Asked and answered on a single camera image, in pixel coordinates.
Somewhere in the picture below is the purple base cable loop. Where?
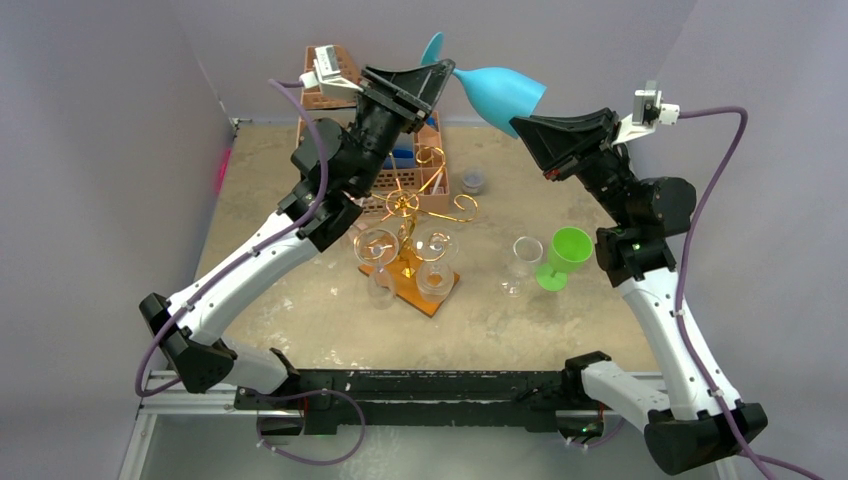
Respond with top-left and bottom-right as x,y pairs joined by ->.
255,388 -> 368,466

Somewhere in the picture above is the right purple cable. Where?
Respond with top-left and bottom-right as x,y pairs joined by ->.
672,105 -> 826,480

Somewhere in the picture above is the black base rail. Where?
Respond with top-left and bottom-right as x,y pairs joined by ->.
234,369 -> 623,442

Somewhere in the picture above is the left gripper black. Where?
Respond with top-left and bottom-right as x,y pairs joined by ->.
350,62 -> 453,197

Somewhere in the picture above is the green plastic goblet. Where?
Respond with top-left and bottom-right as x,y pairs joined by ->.
536,227 -> 594,292

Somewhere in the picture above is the gold wire wine glass rack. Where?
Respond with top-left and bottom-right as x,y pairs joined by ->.
364,146 -> 479,260

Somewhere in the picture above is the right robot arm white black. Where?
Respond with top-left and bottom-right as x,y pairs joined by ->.
511,104 -> 768,475

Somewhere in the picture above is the small grey bottle cap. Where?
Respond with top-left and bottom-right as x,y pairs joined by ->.
461,167 -> 486,195

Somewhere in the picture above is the pink plastic file organizer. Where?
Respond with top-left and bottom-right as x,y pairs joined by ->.
292,45 -> 454,215

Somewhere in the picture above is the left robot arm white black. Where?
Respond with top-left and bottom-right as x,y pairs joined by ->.
139,59 -> 455,409

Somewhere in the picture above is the clear wine glass hanging front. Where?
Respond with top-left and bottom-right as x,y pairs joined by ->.
413,227 -> 459,304

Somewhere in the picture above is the tall clear flute glass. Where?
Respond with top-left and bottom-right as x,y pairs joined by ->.
354,227 -> 400,310

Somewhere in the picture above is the white chalk stick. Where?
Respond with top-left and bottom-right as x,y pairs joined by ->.
431,173 -> 443,195

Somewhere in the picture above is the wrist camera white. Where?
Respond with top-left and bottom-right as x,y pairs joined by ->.
612,80 -> 681,146
299,45 -> 362,100

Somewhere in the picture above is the blue plastic goblet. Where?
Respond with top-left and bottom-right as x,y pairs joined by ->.
452,67 -> 547,139

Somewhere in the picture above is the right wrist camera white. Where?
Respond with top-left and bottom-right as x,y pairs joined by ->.
612,80 -> 681,146

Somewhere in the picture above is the small clear goblet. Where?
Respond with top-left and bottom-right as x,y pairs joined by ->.
499,236 -> 544,298

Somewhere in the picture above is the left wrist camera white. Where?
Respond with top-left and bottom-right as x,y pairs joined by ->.
299,45 -> 362,100

